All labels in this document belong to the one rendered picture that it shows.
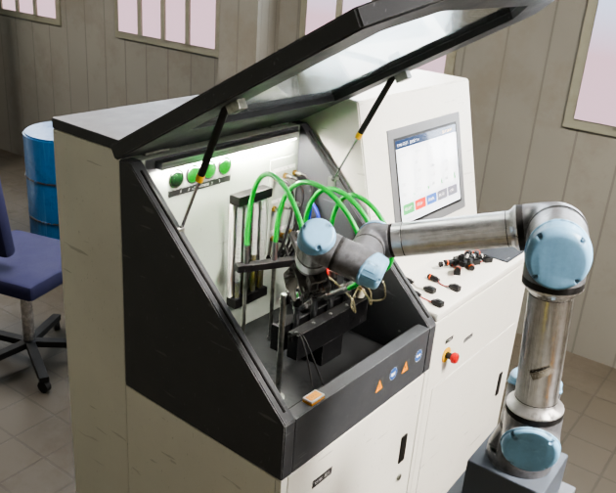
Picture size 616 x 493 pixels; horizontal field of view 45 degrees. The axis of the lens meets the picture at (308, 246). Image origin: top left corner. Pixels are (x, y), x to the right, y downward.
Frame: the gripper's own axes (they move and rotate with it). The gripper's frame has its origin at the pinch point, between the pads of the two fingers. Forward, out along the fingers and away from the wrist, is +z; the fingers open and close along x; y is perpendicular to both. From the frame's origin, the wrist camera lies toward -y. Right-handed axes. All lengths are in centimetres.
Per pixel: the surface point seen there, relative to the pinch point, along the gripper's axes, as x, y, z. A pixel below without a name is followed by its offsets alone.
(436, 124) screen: 67, -57, 44
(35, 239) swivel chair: -93, -108, 165
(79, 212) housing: -51, -39, 14
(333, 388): 1.2, 25.1, 13.1
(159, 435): -45, 20, 39
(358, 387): 8.5, 25.4, 20.2
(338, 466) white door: -1, 42, 33
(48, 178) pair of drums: -92, -175, 227
